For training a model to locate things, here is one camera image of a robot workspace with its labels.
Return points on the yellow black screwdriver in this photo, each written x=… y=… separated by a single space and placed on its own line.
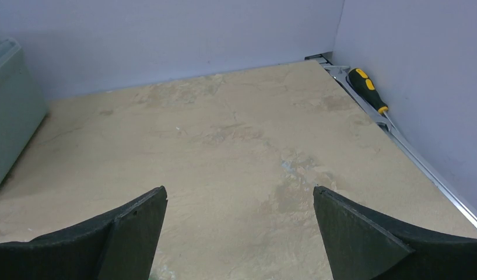
x=365 y=88

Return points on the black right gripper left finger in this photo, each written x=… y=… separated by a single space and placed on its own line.
x=118 y=244

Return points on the aluminium frame rail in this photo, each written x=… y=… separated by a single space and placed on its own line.
x=340 y=74

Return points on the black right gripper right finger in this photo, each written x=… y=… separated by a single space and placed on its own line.
x=362 y=243

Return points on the green plastic toolbox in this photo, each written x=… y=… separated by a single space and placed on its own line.
x=22 y=104

